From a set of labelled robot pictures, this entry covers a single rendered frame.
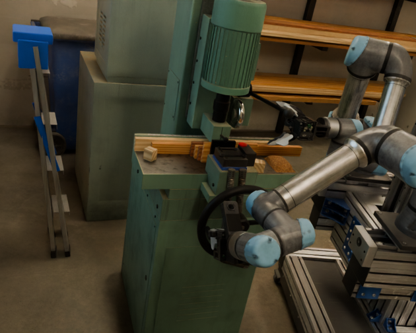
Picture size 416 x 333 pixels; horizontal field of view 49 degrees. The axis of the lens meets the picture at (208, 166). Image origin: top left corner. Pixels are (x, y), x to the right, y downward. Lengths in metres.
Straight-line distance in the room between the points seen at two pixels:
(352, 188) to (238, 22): 1.00
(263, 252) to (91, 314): 1.33
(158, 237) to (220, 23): 0.77
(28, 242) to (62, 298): 0.48
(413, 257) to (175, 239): 0.86
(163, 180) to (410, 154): 0.77
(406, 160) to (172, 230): 0.84
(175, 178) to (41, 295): 1.08
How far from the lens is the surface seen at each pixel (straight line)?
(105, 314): 2.27
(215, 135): 1.65
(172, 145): 1.66
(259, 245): 1.08
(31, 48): 2.10
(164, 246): 1.70
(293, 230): 1.15
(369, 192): 2.20
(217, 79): 1.56
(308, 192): 1.27
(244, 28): 1.52
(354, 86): 1.90
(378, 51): 1.79
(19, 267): 2.53
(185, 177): 1.55
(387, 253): 1.74
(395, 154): 1.28
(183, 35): 1.81
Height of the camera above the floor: 1.61
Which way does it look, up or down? 26 degrees down
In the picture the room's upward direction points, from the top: 11 degrees clockwise
